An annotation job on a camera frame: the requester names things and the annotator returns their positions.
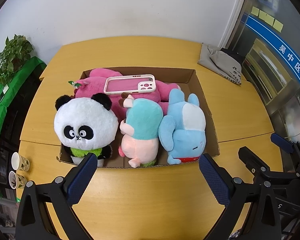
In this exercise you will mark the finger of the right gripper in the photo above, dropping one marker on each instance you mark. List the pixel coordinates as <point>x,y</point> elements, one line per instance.
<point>287,146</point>
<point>259,168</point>

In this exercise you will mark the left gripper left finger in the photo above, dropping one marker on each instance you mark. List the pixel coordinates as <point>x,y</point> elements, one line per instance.
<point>34,220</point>

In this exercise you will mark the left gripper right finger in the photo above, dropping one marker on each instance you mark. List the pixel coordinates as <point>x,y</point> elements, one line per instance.
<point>263,218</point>

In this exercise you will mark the blue rabbit plush toy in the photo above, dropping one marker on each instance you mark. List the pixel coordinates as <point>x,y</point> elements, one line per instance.
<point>182,130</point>

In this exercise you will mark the panda plush toy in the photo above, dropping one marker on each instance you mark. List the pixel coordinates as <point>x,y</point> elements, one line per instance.
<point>86,125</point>

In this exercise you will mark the cardboard box tray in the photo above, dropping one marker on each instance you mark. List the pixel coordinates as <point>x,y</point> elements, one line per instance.
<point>188,82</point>

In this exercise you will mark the teal pink pig plush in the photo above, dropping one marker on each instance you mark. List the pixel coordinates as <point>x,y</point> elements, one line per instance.
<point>140,141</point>

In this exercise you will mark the white phone case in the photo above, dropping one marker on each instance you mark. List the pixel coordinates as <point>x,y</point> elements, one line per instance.
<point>130,84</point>

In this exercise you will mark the pink bear plush toy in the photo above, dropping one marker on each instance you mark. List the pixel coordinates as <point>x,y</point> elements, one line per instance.
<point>96,80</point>

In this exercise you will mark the paper cup lower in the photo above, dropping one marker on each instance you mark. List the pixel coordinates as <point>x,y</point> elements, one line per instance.
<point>16,181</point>

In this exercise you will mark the paper cup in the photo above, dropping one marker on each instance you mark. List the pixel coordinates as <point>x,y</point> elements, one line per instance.
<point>19,162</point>
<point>16,181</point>

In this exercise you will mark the paper cup upper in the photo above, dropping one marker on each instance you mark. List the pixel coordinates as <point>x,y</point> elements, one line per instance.
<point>19,162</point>

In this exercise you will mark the blue banner sign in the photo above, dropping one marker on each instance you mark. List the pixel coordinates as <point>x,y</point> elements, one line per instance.
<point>277,43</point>

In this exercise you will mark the grey cloth bag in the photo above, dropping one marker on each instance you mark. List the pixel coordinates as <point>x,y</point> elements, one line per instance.
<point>224,62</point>

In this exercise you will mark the potted green plant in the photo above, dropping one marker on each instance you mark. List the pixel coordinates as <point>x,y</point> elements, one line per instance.
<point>16,53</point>

